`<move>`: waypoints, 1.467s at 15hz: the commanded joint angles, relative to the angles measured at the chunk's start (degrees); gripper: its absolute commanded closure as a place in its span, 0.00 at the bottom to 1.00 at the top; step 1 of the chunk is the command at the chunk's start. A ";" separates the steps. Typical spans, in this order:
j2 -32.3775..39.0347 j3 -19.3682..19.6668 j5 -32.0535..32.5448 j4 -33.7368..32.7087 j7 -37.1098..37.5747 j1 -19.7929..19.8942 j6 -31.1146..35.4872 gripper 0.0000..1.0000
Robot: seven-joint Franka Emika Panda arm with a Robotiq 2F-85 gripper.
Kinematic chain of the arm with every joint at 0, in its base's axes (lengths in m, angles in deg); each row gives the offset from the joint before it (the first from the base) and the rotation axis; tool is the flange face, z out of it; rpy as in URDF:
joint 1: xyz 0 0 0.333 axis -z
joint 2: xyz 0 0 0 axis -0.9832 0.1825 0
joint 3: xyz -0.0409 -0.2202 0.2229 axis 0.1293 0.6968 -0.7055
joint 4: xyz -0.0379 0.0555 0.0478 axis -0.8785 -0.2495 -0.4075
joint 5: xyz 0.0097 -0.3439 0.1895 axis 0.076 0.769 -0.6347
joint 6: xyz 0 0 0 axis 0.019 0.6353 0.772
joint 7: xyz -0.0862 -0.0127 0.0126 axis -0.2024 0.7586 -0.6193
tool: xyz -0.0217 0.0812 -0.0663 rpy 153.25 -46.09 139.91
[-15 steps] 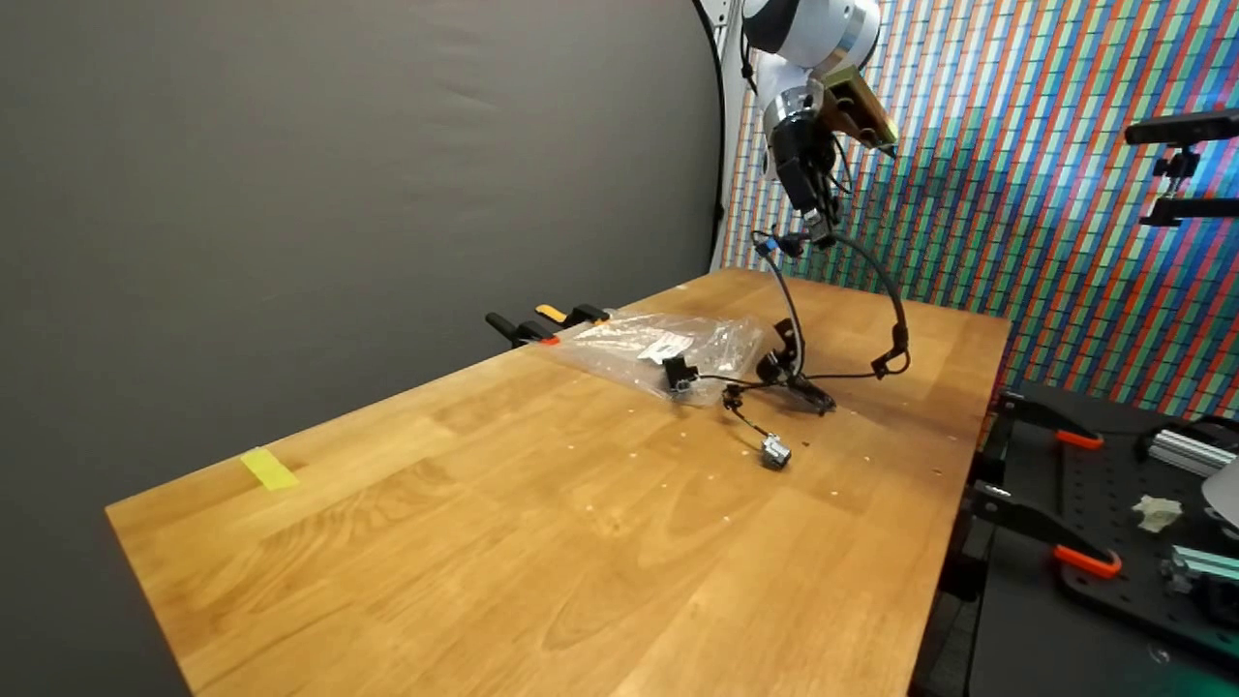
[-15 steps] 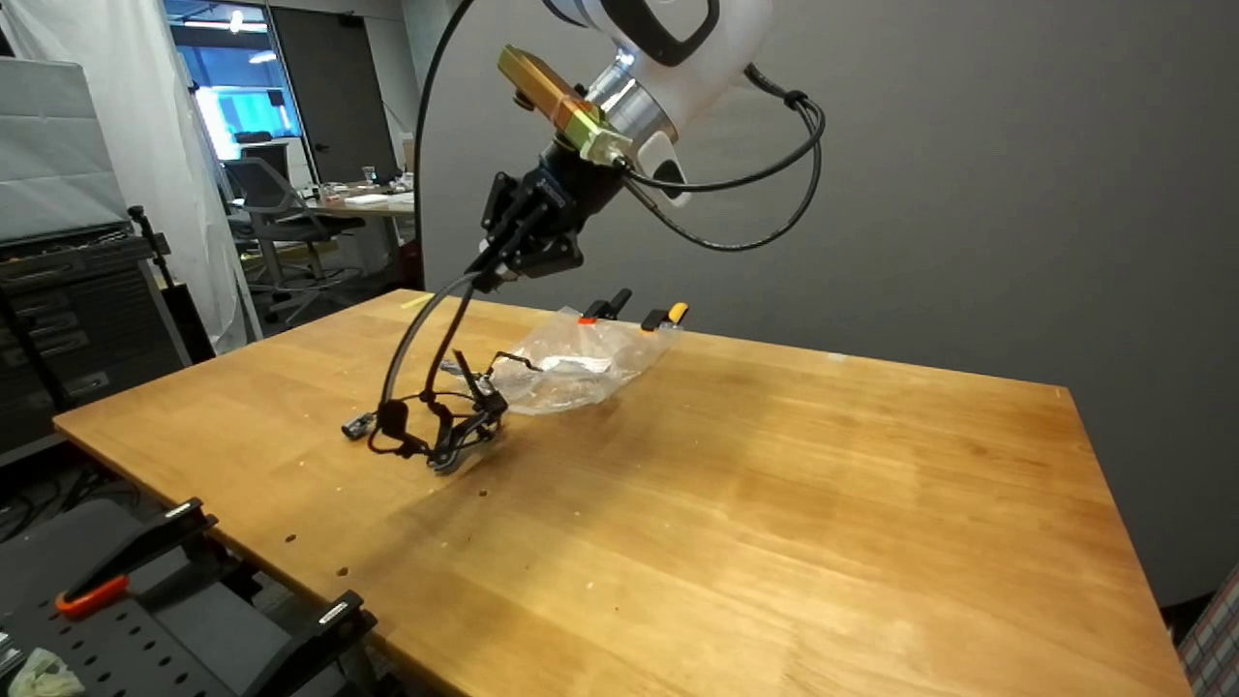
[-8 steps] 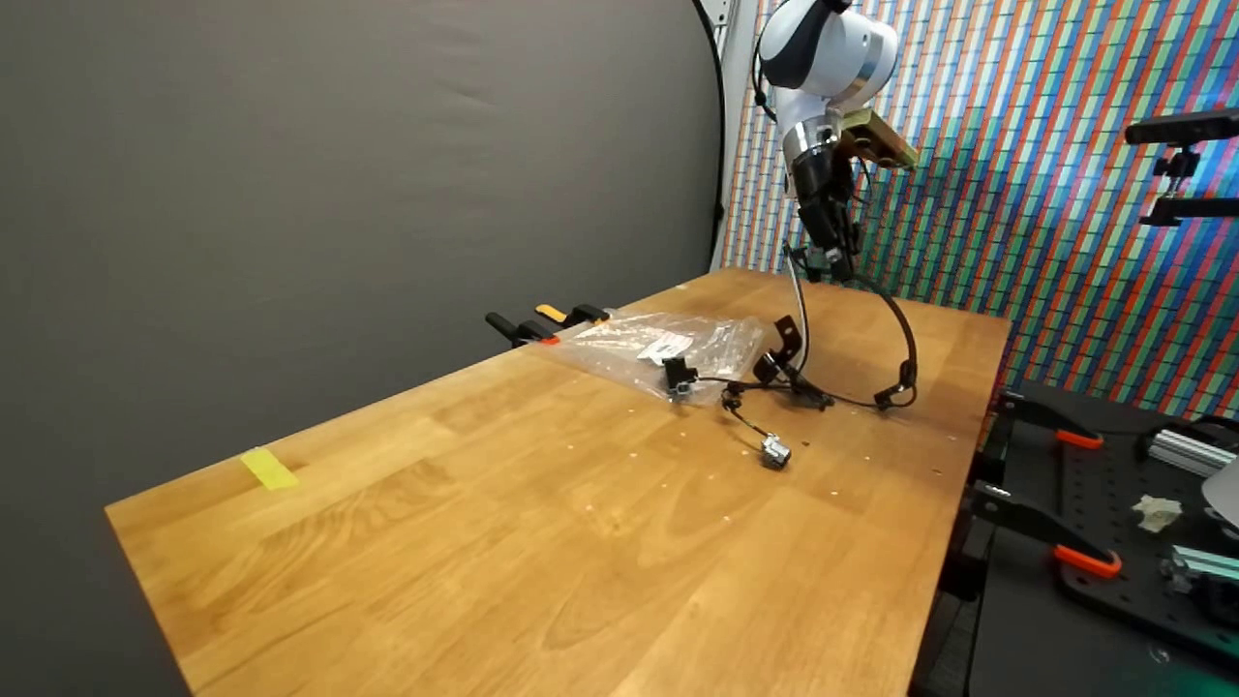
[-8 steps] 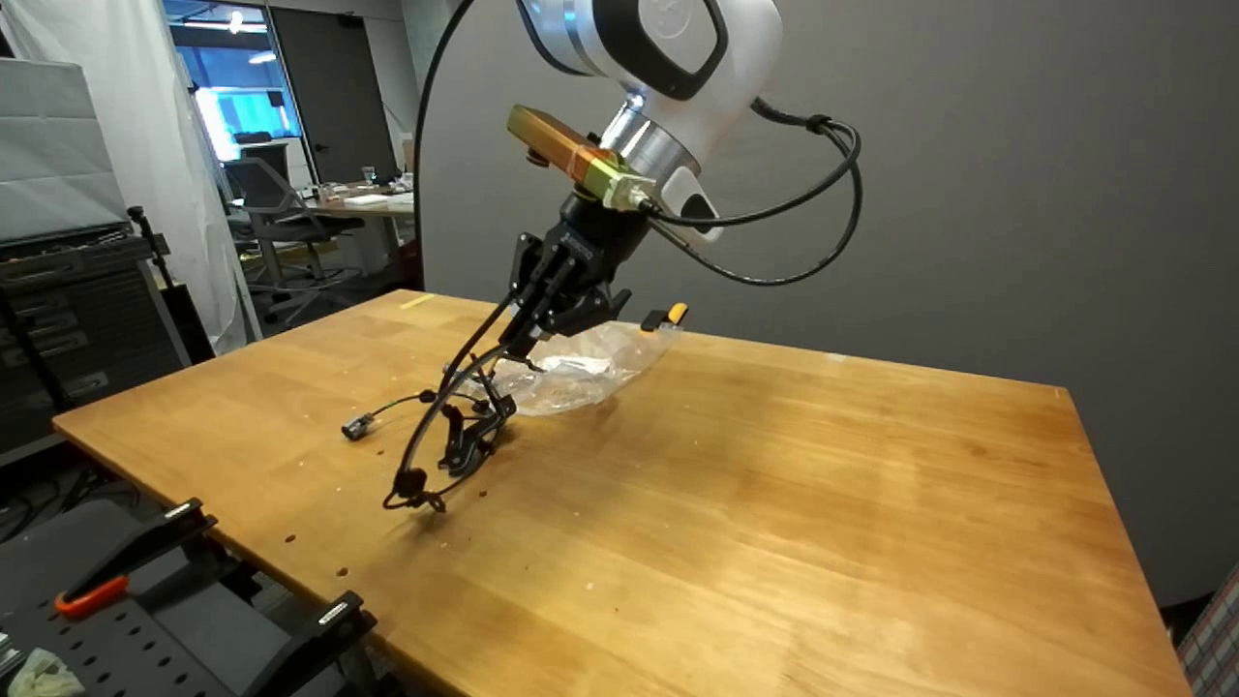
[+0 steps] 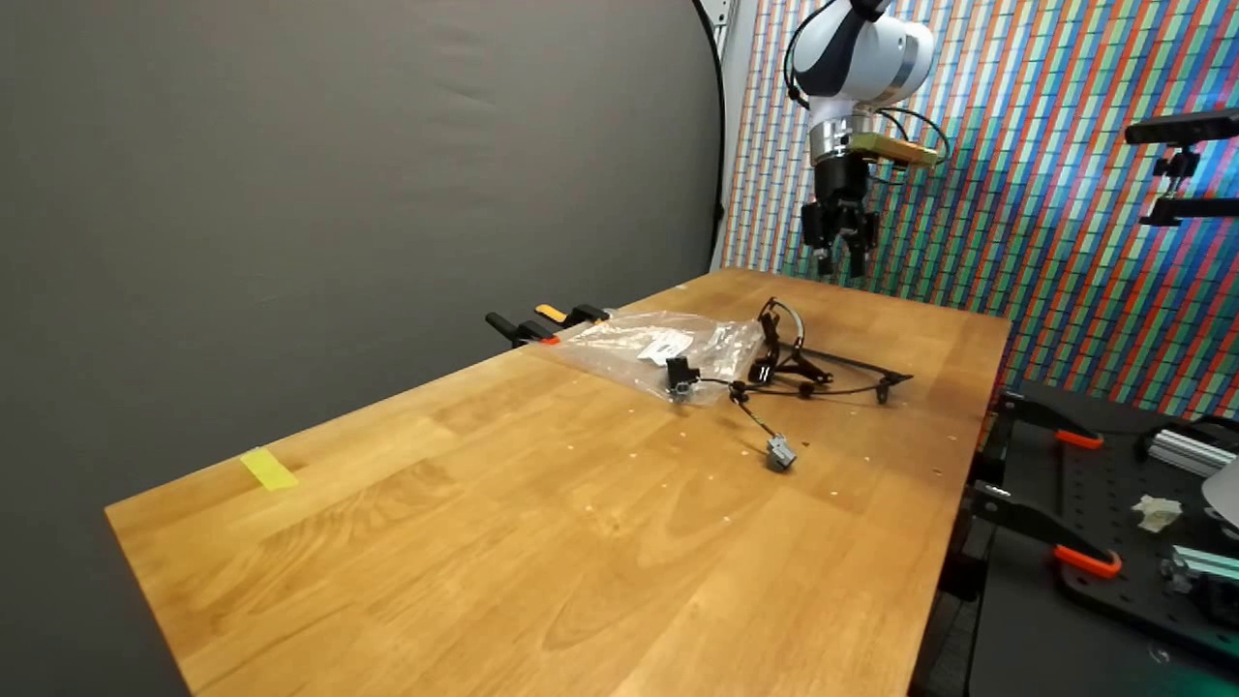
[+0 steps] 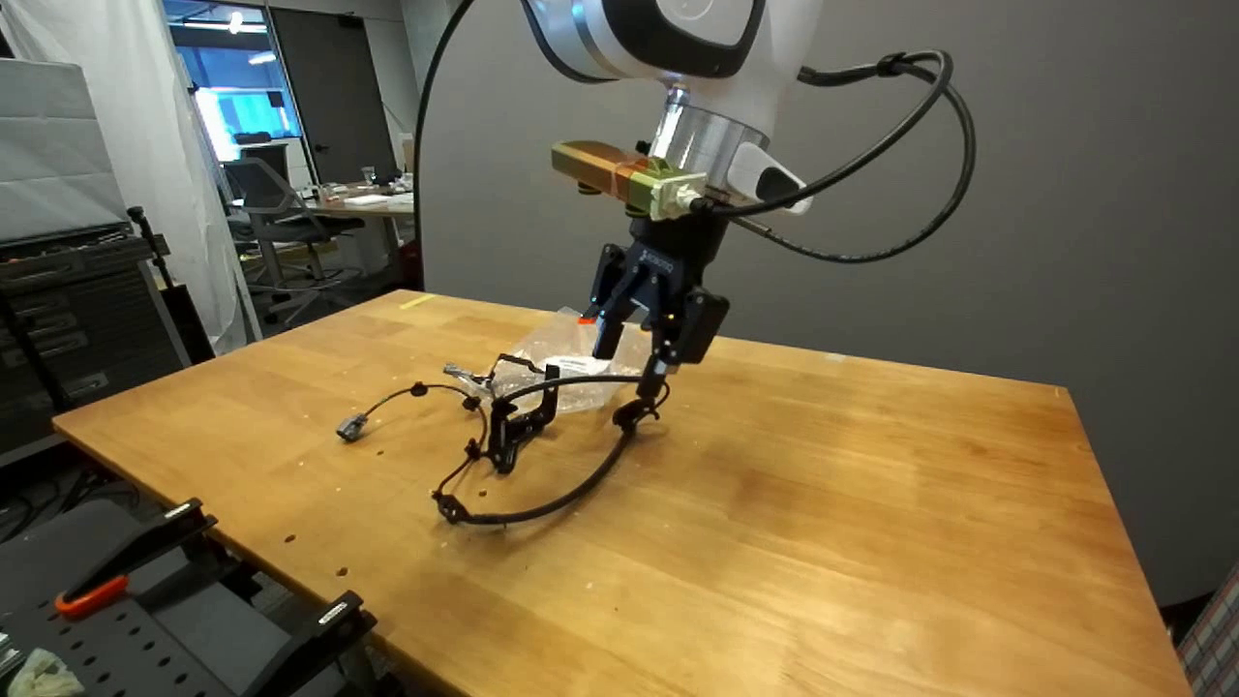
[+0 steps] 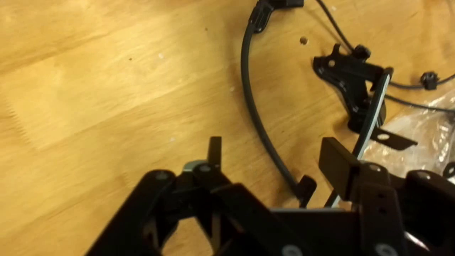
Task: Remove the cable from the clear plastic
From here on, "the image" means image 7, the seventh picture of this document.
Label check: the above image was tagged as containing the clear plastic bag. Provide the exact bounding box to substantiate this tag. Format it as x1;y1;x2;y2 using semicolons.
361;88;455;179

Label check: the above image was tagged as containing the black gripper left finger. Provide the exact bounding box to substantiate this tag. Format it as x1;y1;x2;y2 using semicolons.
83;135;304;256

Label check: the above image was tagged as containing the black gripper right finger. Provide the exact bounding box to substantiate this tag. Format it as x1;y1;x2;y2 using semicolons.
317;135;455;256

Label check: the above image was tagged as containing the black cable with plugs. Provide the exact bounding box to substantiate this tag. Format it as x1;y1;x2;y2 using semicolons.
238;0;455;210

